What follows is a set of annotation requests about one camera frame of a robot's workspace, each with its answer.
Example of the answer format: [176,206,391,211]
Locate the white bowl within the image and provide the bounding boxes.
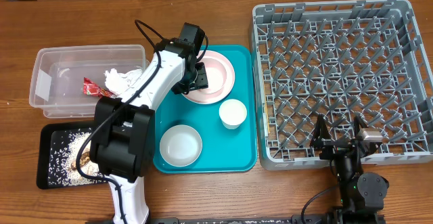
[160,125,202,167]

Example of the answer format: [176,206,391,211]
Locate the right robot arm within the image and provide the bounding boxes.
[300,114,389,224]

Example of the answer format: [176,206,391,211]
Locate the white paper cup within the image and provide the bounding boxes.
[219,99,248,129]

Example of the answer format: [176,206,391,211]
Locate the pink round plate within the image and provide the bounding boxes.
[184,50,235,104]

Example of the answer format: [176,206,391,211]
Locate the clear plastic bin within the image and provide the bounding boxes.
[29,45,146,118]

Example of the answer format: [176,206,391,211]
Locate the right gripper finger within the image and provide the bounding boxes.
[313,114,331,146]
[353,115,367,139]

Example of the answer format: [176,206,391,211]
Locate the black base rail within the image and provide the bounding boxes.
[149,215,329,224]

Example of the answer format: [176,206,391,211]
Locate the white napkin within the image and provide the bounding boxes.
[104,68,143,95]

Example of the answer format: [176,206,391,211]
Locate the red ketchup packet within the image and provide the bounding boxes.
[83,78,116,98]

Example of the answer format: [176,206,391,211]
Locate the black plastic tray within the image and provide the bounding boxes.
[37,121,93,189]

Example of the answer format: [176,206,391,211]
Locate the grey dishwasher rack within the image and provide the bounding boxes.
[251,0,432,171]

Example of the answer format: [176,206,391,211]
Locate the teal plastic tray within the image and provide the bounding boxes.
[154,45,257,174]

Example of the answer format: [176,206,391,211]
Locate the rice and food scrap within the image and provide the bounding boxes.
[47,129,101,188]

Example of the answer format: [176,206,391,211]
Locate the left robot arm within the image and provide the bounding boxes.
[83,23,208,223]

